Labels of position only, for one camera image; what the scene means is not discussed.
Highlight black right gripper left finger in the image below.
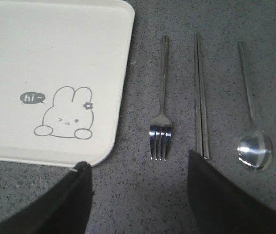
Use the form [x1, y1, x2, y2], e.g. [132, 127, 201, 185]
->
[0, 162, 93, 234]

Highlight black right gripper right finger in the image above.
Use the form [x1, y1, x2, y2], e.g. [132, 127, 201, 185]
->
[187, 151, 276, 234]

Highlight silver metal chopstick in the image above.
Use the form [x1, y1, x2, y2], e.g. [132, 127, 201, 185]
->
[194, 34, 203, 156]
[196, 34, 210, 160]

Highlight silver metal spoon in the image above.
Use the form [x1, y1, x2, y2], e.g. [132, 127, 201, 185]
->
[237, 41, 273, 172]

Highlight silver metal fork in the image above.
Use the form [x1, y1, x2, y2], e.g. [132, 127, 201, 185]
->
[149, 36, 172, 161]

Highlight cream rabbit serving tray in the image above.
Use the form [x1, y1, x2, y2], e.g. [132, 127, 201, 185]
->
[0, 0, 135, 167]

